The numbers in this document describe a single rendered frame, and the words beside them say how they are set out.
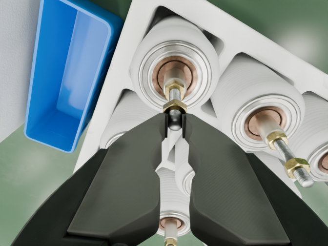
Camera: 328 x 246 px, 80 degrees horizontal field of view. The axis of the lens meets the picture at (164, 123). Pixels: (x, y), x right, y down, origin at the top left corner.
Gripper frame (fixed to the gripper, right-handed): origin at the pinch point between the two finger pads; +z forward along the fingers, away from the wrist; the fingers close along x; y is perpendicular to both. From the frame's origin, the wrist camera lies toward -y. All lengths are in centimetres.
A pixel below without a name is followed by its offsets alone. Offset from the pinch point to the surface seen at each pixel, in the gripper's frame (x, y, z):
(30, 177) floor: -48, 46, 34
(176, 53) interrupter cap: 0.1, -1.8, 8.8
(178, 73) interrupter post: 0.3, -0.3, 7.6
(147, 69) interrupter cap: -2.9, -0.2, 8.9
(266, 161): 16.0, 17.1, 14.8
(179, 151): 1.1, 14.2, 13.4
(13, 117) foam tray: -32.6, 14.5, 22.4
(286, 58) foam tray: 14.5, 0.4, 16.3
